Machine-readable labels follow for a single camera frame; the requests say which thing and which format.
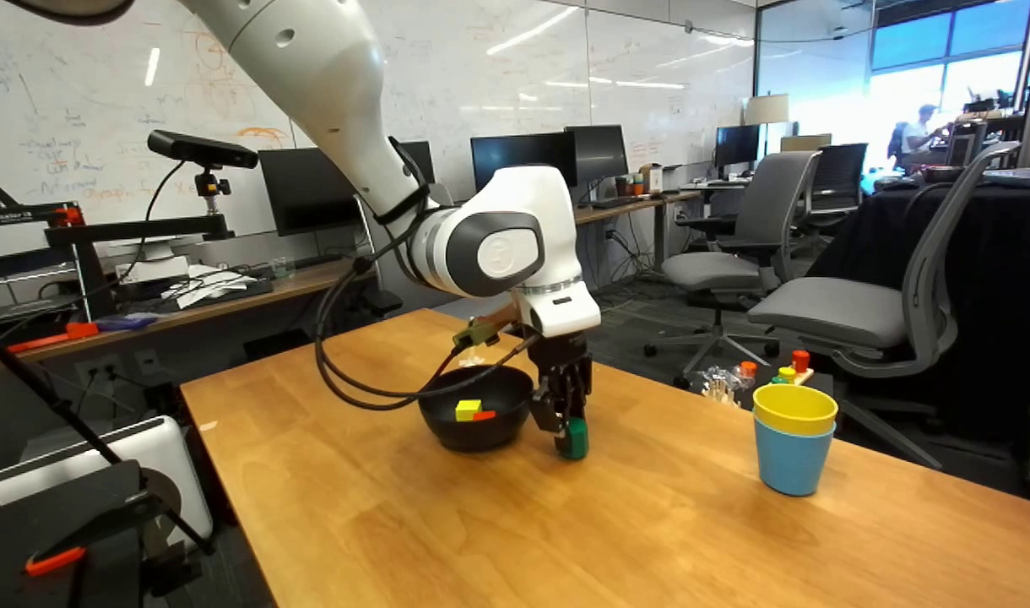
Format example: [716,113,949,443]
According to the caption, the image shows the black draped cloth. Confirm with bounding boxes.
[810,167,1030,454]

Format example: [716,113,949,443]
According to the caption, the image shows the long wooden desk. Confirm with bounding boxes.
[0,187,710,369]

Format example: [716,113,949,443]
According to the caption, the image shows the black tripod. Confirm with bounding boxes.
[0,319,212,608]

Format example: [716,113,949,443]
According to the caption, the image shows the black stereo camera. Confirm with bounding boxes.
[144,124,260,172]

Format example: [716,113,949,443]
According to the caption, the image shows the clear plastic bag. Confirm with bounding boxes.
[696,361,757,406]

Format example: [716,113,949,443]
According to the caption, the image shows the blue plastic cup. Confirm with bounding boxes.
[754,420,836,500]

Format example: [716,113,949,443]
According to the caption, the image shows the white lamp shade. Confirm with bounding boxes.
[739,90,789,128]

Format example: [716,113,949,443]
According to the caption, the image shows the green block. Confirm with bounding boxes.
[553,417,591,462]

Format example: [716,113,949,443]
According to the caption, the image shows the black bowl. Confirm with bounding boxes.
[416,361,538,457]

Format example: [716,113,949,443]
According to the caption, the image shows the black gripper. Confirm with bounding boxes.
[522,330,596,438]

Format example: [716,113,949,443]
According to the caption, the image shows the yellow plastic cup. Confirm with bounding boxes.
[750,381,840,438]

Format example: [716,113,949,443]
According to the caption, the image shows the colourful peg toy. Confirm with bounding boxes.
[770,347,816,392]

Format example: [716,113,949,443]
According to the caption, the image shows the grey office chair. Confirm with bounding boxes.
[643,148,822,381]
[745,142,1022,471]

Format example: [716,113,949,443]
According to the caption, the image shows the olive green wrist camera box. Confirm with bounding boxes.
[451,307,540,352]

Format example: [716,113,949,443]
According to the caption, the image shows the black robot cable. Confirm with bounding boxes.
[311,133,540,417]

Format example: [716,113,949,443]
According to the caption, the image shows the white papers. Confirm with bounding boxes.
[156,262,260,315]

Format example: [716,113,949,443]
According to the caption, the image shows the seated person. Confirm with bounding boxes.
[884,100,952,172]

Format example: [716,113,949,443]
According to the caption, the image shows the orange clamp bar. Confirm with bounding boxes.
[0,321,105,365]

